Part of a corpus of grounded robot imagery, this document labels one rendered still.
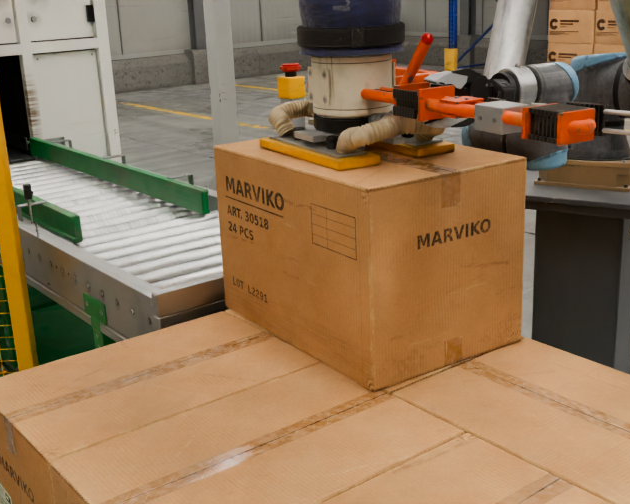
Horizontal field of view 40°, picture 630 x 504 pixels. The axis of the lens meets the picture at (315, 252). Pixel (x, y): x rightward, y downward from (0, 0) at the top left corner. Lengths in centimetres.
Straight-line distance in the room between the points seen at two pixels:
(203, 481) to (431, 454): 38
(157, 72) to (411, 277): 1037
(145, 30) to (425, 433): 1068
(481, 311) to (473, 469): 46
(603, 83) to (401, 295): 98
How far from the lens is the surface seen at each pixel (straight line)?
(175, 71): 1204
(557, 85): 187
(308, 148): 183
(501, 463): 149
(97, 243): 285
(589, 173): 239
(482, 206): 176
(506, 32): 200
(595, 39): 1012
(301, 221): 177
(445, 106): 161
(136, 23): 1193
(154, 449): 157
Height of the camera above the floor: 131
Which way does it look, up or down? 17 degrees down
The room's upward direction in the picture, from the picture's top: 3 degrees counter-clockwise
